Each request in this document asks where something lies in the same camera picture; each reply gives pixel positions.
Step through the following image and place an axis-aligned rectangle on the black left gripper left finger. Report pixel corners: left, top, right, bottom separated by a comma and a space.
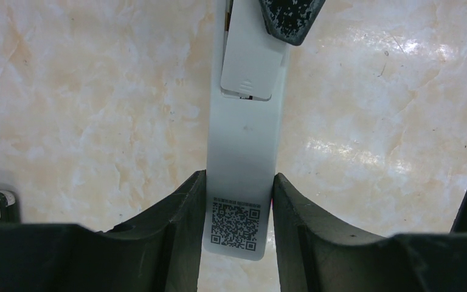
0, 170, 206, 291

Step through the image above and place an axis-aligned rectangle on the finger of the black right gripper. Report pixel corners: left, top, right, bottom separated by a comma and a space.
259, 0, 325, 46

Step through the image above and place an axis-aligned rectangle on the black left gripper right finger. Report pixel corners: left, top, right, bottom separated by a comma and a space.
272, 174, 467, 291

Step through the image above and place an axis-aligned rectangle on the white remote battery cover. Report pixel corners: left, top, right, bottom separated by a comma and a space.
220, 1, 288, 101

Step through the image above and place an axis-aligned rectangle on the white remote control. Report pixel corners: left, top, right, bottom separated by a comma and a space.
203, 1, 290, 261

